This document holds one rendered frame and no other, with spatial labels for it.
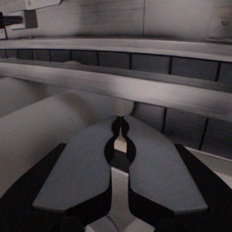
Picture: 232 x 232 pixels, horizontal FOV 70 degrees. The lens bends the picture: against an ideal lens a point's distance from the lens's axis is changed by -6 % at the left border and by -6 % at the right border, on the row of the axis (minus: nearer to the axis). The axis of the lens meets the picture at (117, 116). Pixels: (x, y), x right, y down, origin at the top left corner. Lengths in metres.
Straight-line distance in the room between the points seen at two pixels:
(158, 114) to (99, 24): 0.14
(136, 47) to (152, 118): 0.07
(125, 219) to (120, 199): 0.05
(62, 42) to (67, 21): 0.07
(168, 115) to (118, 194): 0.16
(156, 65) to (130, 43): 0.03
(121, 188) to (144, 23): 0.22
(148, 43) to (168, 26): 0.05
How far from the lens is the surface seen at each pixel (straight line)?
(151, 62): 0.16
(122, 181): 0.26
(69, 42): 0.22
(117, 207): 0.32
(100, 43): 0.19
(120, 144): 0.17
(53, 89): 0.16
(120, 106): 0.15
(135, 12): 0.22
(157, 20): 0.21
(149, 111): 0.18
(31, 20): 0.25
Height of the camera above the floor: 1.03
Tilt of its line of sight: 49 degrees down
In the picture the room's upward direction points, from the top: 128 degrees counter-clockwise
